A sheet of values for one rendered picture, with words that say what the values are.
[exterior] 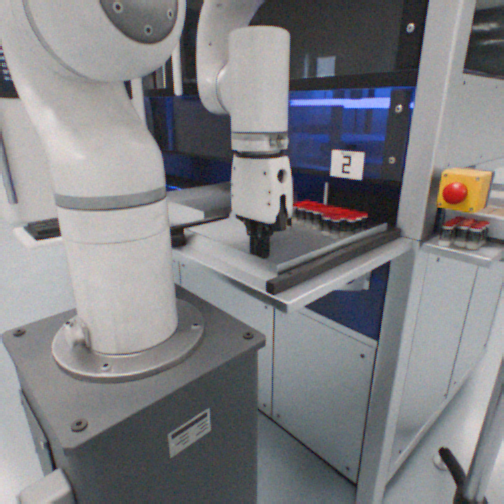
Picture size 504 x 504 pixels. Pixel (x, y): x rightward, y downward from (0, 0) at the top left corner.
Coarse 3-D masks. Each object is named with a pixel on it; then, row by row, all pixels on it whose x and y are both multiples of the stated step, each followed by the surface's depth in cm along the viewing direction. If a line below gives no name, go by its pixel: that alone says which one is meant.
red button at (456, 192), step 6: (450, 186) 68; (456, 186) 67; (462, 186) 67; (444, 192) 69; (450, 192) 68; (456, 192) 67; (462, 192) 67; (444, 198) 69; (450, 198) 68; (456, 198) 67; (462, 198) 67
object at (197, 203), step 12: (168, 192) 108; (180, 192) 111; (192, 192) 114; (204, 192) 117; (216, 192) 121; (228, 192) 123; (168, 204) 98; (180, 204) 94; (192, 204) 108; (204, 204) 108; (216, 204) 108; (228, 204) 108; (180, 216) 95; (192, 216) 91; (204, 216) 88
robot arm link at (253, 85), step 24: (240, 48) 48; (264, 48) 48; (288, 48) 50; (240, 72) 49; (264, 72) 49; (288, 72) 51; (240, 96) 50; (264, 96) 50; (240, 120) 52; (264, 120) 51
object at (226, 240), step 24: (192, 240) 74; (216, 240) 68; (240, 240) 78; (288, 240) 78; (312, 240) 78; (336, 240) 78; (360, 240) 73; (240, 264) 64; (264, 264) 59; (288, 264) 59
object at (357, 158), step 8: (336, 152) 87; (344, 152) 85; (352, 152) 84; (360, 152) 82; (336, 160) 87; (344, 160) 86; (352, 160) 84; (360, 160) 83; (336, 168) 88; (344, 168) 86; (352, 168) 85; (360, 168) 83; (336, 176) 89; (344, 176) 87; (352, 176) 85; (360, 176) 84
